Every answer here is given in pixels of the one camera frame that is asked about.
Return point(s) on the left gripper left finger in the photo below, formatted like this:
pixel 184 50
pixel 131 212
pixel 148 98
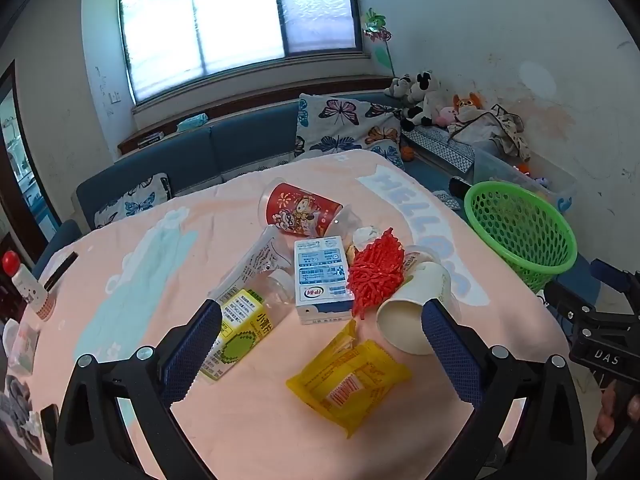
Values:
pixel 92 441

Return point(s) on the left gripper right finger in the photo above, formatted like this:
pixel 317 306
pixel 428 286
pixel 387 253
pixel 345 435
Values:
pixel 526 421

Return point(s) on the white paper cup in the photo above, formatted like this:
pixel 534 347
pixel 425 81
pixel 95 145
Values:
pixel 399 318

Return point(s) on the yellow snack wrapper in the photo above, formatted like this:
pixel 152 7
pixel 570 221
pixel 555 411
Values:
pixel 347 381

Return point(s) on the yellow green juice carton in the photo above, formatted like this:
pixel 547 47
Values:
pixel 245 322

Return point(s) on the red foam fruit net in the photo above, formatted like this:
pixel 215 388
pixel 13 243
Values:
pixel 376 273

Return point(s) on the blue white milk carton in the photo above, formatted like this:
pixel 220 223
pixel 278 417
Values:
pixel 321 274

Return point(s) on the clear printed plastic bag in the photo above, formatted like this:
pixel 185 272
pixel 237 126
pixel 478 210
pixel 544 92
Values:
pixel 267 269

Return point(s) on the clear dome cup lid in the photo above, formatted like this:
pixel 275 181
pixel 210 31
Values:
pixel 344 224

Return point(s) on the red cartoon plastic cup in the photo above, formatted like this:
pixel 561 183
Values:
pixel 295 211

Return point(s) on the small jelly cup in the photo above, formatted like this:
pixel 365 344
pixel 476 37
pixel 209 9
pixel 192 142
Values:
pixel 415 254

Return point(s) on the green plastic trash basket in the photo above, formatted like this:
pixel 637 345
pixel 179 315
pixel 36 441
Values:
pixel 524 230

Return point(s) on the person right hand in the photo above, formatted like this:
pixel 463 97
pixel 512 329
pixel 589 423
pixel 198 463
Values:
pixel 610 409

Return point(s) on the red cap white bottle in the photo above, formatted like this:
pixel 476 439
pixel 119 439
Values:
pixel 34 294

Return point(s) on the black phone on table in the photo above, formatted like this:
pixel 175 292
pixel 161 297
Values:
pixel 60 271

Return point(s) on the clear plastic storage box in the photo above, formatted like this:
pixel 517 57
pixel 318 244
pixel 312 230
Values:
pixel 537 175

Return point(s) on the black remote control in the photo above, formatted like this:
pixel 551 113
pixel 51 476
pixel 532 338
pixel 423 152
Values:
pixel 458 188

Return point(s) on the beige cloth pile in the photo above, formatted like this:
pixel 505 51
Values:
pixel 503 129

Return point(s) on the small butterfly cushion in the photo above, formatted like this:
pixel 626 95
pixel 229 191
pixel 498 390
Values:
pixel 146 195

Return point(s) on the small orange ball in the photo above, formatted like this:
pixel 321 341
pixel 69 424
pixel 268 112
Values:
pixel 407 154

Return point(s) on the orange fox plush toy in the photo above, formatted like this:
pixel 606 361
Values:
pixel 467 105

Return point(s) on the pink plush toy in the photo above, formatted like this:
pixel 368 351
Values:
pixel 445 117

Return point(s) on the cow plush toy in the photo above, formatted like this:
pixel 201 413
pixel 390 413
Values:
pixel 421 95

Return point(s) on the grey plush toy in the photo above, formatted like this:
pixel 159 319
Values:
pixel 399 87

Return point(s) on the blue sofa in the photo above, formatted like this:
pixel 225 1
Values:
pixel 251 141

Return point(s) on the teal tissue box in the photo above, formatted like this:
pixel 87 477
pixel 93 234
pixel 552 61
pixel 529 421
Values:
pixel 192 122

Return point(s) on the butterfly print pillow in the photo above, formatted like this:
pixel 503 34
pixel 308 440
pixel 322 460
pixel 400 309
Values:
pixel 330 125

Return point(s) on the colourful pinwheel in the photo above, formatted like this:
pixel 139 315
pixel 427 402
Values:
pixel 374 27

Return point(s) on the window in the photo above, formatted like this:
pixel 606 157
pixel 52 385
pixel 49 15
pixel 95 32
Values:
pixel 170 43

